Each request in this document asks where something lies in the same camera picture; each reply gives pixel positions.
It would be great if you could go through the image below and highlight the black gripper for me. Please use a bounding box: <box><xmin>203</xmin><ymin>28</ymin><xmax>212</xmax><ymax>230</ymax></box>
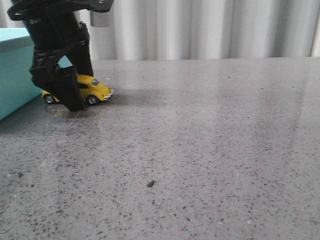
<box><xmin>23</xmin><ymin>7</ymin><xmax>94</xmax><ymax>112</ymax></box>

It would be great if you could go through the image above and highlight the yellow toy beetle car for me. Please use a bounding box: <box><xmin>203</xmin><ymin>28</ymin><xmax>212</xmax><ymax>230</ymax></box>
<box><xmin>41</xmin><ymin>74</ymin><xmax>114</xmax><ymax>111</ymax></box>

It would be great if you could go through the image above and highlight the light blue box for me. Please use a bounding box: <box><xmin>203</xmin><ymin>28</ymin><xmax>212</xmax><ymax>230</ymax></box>
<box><xmin>0</xmin><ymin>27</ymin><xmax>71</xmax><ymax>121</ymax></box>

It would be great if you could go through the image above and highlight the grey pleated curtain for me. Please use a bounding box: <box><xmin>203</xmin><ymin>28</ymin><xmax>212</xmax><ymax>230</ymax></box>
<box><xmin>0</xmin><ymin>0</ymin><xmax>320</xmax><ymax>61</ymax></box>

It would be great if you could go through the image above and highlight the small black debris chip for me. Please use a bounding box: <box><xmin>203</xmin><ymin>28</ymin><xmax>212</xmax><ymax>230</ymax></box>
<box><xmin>147</xmin><ymin>180</ymin><xmax>155</xmax><ymax>188</ymax></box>

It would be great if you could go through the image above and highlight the silver cylinder on mount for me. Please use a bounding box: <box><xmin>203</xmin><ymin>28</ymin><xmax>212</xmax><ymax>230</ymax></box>
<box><xmin>90</xmin><ymin>0</ymin><xmax>114</xmax><ymax>28</ymax></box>

